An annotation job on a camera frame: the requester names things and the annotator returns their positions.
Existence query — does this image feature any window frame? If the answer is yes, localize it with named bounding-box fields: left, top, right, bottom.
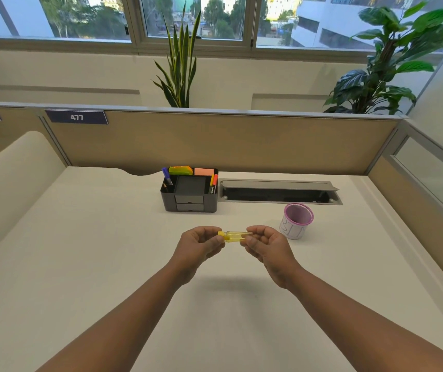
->
left=0, top=0, right=443, bottom=60

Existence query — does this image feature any person's right forearm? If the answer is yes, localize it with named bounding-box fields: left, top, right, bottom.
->
left=284, top=267, right=443, bottom=372

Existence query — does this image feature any yellow highlighter pen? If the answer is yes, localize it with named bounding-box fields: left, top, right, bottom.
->
left=218, top=230, right=253, bottom=243

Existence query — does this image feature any dark grey desk organizer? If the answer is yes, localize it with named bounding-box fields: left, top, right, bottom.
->
left=160, top=167, right=219, bottom=213

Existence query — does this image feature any broad leaf green plant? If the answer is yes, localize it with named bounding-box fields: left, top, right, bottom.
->
left=323, top=1, right=443, bottom=115

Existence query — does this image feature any person's left forearm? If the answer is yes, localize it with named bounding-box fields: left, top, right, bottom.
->
left=35, top=263, right=191, bottom=372

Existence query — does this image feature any glass side partition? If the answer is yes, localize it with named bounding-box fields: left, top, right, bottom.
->
left=367, top=119, right=443, bottom=244

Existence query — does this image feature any grey cable tray flap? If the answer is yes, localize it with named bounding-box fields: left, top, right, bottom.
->
left=218, top=179, right=343, bottom=206

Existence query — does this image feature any person's left hand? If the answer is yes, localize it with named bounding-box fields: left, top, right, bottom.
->
left=170, top=226, right=227, bottom=285

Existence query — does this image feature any pink mesh pen cup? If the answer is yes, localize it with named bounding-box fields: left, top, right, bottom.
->
left=279, top=203, right=315, bottom=241

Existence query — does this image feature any snake plant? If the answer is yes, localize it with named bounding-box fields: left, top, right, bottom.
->
left=152, top=2, right=202, bottom=109

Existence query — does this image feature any person's right hand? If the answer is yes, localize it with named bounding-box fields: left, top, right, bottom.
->
left=240, top=225, right=303, bottom=290

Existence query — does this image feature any beige desk partition panel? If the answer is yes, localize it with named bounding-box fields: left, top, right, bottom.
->
left=39, top=106, right=404, bottom=176

